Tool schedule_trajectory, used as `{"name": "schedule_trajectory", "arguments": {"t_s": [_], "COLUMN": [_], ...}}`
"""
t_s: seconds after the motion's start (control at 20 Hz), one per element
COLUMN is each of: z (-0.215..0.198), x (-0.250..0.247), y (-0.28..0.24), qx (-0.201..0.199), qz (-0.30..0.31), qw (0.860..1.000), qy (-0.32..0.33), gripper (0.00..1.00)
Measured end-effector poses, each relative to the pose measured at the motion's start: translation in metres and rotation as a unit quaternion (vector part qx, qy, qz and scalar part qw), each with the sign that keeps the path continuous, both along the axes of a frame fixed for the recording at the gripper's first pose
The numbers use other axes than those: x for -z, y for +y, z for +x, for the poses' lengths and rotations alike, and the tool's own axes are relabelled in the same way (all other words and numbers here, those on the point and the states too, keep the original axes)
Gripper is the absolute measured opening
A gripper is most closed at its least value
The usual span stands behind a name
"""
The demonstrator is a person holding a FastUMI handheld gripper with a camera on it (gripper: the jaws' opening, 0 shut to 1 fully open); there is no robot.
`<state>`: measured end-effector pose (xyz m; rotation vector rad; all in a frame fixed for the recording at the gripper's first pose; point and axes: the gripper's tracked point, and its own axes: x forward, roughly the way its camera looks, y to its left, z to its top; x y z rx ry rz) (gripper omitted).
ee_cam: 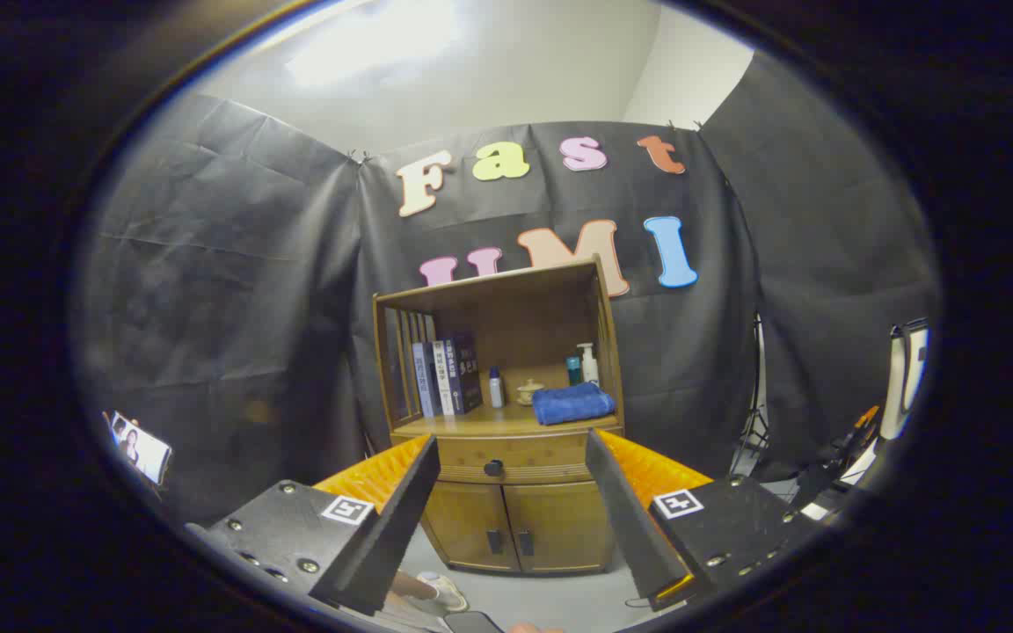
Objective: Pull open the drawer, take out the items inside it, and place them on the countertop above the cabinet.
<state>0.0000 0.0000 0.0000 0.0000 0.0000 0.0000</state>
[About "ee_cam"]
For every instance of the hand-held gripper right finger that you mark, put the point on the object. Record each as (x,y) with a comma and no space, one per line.
(625,514)

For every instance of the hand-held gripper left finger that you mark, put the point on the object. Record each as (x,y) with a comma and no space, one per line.
(401,510)

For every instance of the wooden drawer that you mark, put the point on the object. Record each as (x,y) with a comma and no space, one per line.
(533,450)

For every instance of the wooden cabinet door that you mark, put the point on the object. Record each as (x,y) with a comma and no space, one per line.
(462,523)
(568,527)

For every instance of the wooden countertop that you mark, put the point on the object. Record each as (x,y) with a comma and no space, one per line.
(489,420)

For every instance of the wooden cabinet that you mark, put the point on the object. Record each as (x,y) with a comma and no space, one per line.
(515,316)

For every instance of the person's leg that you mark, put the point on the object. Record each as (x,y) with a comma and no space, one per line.
(399,587)

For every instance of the white shoe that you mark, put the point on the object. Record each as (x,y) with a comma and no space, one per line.
(445,593)

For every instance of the folded blue towel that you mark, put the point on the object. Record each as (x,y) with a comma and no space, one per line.
(572,404)

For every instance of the pale blue book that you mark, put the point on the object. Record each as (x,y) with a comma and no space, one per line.
(423,378)

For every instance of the white spine book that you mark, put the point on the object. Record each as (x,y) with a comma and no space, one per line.
(442,378)

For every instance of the white pump bottle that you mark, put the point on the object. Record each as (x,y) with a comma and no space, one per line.
(590,367)

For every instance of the dark blue book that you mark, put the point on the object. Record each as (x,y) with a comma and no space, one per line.
(466,374)

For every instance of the white bottle with blue cap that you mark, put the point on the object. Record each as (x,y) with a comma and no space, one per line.
(496,391)

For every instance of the teal bottle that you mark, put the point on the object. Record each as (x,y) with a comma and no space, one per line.
(574,371)

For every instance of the small lidded ceramic teacup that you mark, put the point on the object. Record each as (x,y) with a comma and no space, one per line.
(529,393)

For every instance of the light stand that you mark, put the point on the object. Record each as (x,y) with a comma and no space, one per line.
(754,413)

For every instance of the black and orange equipment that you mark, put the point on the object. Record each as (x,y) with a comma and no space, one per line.
(832,466)

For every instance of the black backdrop cloth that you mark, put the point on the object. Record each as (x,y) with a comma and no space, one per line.
(234,308)

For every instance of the phone with lit screen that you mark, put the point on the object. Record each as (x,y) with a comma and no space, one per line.
(142,448)

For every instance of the white device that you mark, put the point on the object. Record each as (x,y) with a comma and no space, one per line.
(904,378)

